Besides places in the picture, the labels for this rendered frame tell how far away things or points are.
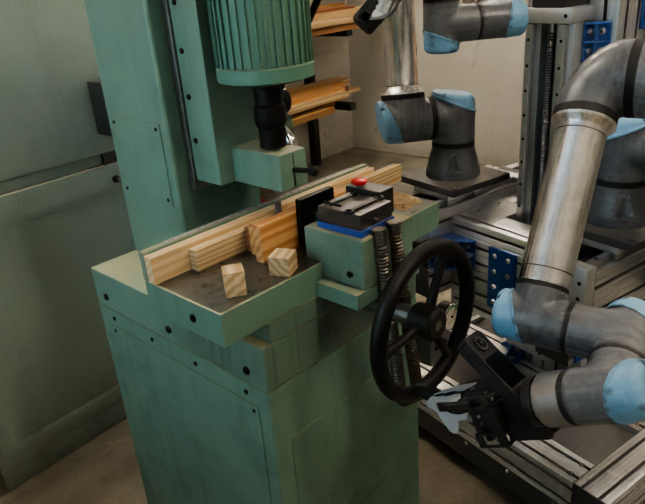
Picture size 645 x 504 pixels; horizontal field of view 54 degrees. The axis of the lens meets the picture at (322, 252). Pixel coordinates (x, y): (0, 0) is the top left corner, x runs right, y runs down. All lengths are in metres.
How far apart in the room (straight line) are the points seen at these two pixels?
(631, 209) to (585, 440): 0.65
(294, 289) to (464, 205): 0.84
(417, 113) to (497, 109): 2.93
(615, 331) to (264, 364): 0.54
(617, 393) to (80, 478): 1.70
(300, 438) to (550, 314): 0.53
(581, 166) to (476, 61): 3.67
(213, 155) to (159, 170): 0.14
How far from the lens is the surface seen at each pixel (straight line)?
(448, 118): 1.75
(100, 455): 2.26
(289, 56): 1.12
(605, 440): 1.87
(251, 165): 1.23
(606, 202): 1.49
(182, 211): 1.33
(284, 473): 1.25
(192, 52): 1.23
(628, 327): 0.94
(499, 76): 4.60
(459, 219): 1.77
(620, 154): 1.47
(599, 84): 1.05
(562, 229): 0.99
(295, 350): 1.14
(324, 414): 1.27
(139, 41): 1.30
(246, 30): 1.10
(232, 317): 1.01
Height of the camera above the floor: 1.37
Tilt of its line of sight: 24 degrees down
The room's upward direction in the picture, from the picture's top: 5 degrees counter-clockwise
